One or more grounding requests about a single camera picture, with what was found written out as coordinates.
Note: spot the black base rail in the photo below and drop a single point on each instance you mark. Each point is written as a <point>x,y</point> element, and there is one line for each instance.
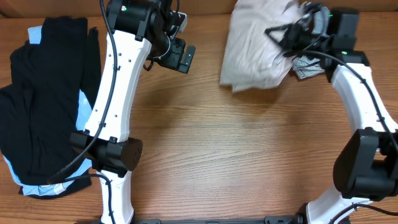
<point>266,220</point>

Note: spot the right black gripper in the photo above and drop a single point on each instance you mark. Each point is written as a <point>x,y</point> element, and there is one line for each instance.
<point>290,41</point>

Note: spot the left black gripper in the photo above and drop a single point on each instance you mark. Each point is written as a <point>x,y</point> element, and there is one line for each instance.
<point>173,61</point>

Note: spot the black garment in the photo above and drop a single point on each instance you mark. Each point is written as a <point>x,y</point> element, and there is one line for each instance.
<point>39,108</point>

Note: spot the light blue garment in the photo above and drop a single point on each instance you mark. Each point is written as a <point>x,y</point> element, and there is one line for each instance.
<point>47,192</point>

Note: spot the beige khaki shorts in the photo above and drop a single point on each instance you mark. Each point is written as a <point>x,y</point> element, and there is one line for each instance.
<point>251,59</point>

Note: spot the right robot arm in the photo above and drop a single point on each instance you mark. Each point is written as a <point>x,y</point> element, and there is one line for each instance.
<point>366,169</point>

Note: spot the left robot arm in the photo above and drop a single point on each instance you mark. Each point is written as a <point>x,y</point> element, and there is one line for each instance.
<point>138,31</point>

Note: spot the folded light blue jeans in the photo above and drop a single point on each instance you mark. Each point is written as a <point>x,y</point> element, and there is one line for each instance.
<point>303,66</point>

